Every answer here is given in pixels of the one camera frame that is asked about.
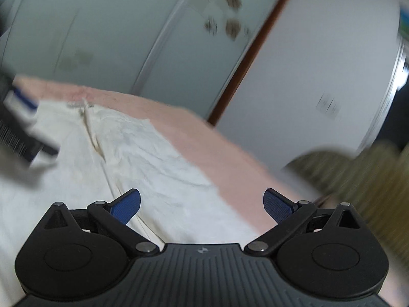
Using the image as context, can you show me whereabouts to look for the white cream pants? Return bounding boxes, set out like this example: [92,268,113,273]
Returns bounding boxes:
[1,101,257,306]

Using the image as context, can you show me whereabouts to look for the pink bed sheet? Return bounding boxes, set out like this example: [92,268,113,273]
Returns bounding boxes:
[15,76,317,233]

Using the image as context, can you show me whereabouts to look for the olive upholstered headboard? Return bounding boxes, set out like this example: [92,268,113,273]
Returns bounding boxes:
[286,141,408,254]

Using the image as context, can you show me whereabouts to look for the white sliding wardrobe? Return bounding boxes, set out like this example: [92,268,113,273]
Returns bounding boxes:
[1,0,279,118]

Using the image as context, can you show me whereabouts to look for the brown wooden door frame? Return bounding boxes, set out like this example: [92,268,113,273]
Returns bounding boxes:
[207,0,289,127]

